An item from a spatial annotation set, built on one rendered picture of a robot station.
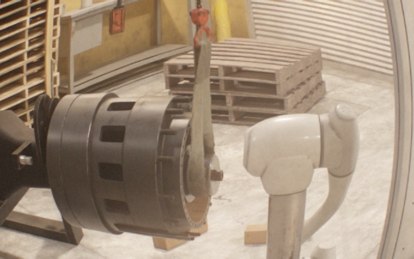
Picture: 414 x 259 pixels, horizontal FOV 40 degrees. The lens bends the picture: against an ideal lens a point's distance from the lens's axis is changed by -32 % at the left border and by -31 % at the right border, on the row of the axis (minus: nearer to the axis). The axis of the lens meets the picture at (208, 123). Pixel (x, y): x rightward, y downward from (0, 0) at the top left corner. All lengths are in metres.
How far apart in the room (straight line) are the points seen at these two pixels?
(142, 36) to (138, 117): 6.33
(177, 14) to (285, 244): 7.58
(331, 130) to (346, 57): 6.50
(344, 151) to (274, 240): 0.29
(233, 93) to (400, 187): 4.62
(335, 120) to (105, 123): 1.04
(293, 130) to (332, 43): 6.60
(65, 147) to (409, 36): 1.52
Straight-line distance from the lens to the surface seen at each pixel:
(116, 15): 2.45
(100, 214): 2.58
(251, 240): 3.96
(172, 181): 2.45
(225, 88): 6.19
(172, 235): 2.52
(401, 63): 1.54
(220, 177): 2.60
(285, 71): 5.99
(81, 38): 7.26
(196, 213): 2.75
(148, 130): 2.46
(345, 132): 1.72
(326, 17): 8.26
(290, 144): 1.71
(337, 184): 1.84
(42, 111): 2.69
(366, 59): 8.05
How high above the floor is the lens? 1.74
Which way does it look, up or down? 16 degrees down
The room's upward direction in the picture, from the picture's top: 4 degrees counter-clockwise
